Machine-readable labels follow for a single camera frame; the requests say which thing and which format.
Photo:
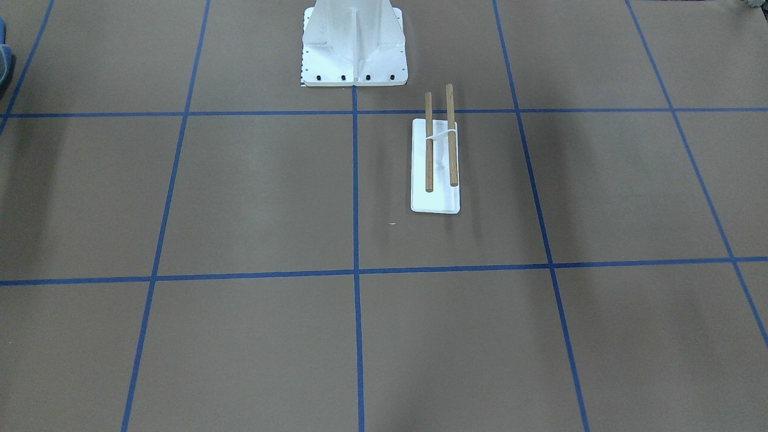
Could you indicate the white towel rack base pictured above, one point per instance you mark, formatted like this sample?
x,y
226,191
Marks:
x,y
444,198

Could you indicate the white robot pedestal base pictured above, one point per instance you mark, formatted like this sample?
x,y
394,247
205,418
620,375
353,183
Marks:
x,y
353,43

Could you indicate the wooden rack rod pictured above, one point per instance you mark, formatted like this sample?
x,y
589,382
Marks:
x,y
429,143
452,136

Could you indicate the blue microfiber towel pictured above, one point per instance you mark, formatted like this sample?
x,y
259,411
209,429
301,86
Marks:
x,y
7,59

